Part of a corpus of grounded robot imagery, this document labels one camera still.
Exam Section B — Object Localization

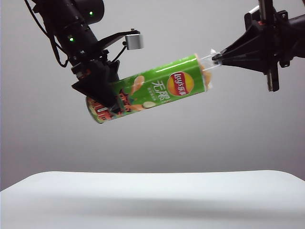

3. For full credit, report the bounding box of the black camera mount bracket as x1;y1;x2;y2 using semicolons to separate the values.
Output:
96;28;142;50

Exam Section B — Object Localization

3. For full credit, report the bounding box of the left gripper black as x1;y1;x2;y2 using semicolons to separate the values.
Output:
69;49;122;114

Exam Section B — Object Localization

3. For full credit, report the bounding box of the transparent plastic chip tray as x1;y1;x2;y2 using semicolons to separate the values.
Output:
198;48;224;73

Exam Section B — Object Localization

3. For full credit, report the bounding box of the stack of yellow potato chips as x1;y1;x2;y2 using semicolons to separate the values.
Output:
194;53;214;91

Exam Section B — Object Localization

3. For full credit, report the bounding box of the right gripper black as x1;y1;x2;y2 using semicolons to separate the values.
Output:
211;0;299;93

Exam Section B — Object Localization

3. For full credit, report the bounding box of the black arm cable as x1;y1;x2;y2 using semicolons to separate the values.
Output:
23;0;70;68

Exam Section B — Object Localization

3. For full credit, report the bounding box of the thin black camera cable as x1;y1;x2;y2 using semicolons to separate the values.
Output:
110;41;127;64

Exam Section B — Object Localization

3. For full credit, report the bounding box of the green Lay's chip tube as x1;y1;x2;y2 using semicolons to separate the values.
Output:
85;54;214;125

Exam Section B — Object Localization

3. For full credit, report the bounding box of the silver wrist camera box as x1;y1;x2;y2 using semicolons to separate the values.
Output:
124;32;145;51

